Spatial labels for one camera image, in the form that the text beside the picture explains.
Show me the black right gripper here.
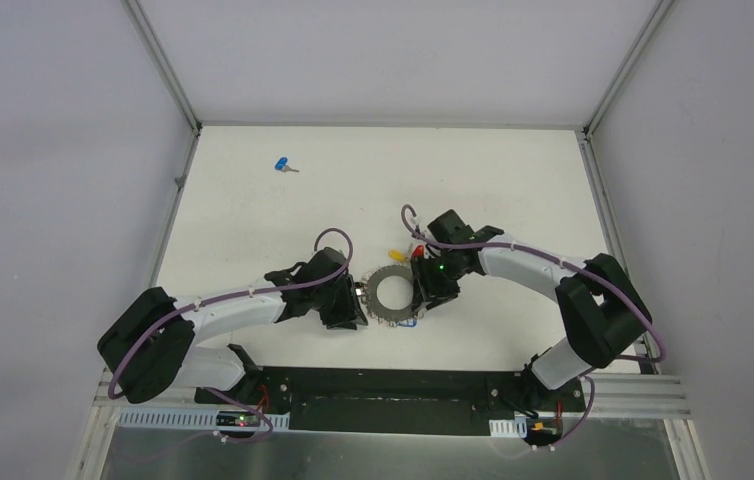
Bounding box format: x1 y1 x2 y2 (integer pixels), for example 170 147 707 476
410 249 466 312

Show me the metal disc with keyrings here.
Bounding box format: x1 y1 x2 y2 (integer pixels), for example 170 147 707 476
358 264 418 327

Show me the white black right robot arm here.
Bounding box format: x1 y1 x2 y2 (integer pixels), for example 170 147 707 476
401 205 654 410

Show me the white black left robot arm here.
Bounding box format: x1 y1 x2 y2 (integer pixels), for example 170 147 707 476
96 247 368 405

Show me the yellow key tag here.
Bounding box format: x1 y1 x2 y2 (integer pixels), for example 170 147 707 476
388 250 407 262

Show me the blue key tag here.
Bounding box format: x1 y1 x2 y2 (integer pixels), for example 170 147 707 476
395 319 418 328

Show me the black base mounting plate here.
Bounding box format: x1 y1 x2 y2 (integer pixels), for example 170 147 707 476
227 367 588 436

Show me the blue capped key far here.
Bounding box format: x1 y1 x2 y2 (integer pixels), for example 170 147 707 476
274 157 299 173

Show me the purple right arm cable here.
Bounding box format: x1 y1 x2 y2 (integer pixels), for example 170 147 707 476
400 203 668 452

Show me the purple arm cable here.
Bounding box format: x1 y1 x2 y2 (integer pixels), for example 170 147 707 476
107 228 355 402
400 203 668 452

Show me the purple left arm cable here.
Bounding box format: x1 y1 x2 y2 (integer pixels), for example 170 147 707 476
107 228 355 402

